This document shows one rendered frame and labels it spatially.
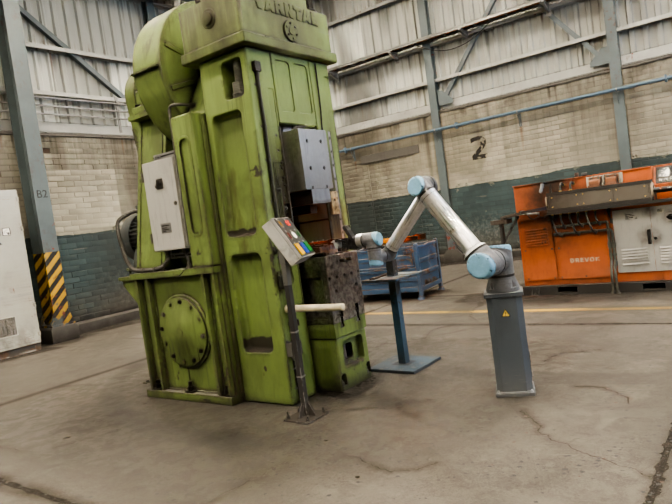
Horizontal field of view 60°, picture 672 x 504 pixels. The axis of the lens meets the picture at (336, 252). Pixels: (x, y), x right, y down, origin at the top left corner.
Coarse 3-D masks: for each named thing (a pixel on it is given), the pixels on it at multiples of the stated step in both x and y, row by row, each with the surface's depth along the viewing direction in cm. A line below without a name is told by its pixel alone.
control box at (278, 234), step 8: (264, 224) 329; (272, 224) 327; (272, 232) 328; (280, 232) 327; (288, 232) 337; (296, 232) 351; (272, 240) 328; (280, 240) 327; (288, 240) 327; (296, 240) 340; (304, 240) 356; (280, 248) 328; (288, 248) 327; (296, 248) 328; (288, 256) 327; (296, 256) 326; (304, 256) 332
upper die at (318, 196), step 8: (296, 192) 393; (304, 192) 389; (312, 192) 386; (320, 192) 393; (328, 192) 400; (296, 200) 394; (304, 200) 390; (312, 200) 386; (320, 200) 392; (328, 200) 400
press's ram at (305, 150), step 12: (288, 132) 384; (300, 132) 381; (312, 132) 391; (324, 132) 402; (288, 144) 385; (300, 144) 380; (312, 144) 390; (324, 144) 401; (288, 156) 387; (300, 156) 381; (312, 156) 389; (324, 156) 400; (288, 168) 388; (300, 168) 382; (312, 168) 388; (324, 168) 399; (288, 180) 389; (300, 180) 383; (312, 180) 387; (324, 180) 398
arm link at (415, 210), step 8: (416, 200) 363; (416, 208) 364; (424, 208) 366; (408, 216) 368; (416, 216) 367; (400, 224) 374; (408, 224) 370; (400, 232) 374; (408, 232) 375; (392, 240) 379; (400, 240) 377; (384, 248) 384; (392, 248) 380; (392, 256) 384
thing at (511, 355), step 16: (496, 304) 335; (512, 304) 332; (496, 320) 336; (512, 320) 333; (496, 336) 336; (512, 336) 334; (496, 352) 338; (512, 352) 335; (528, 352) 335; (496, 368) 340; (512, 368) 335; (528, 368) 335; (496, 384) 356; (512, 384) 336; (528, 384) 335
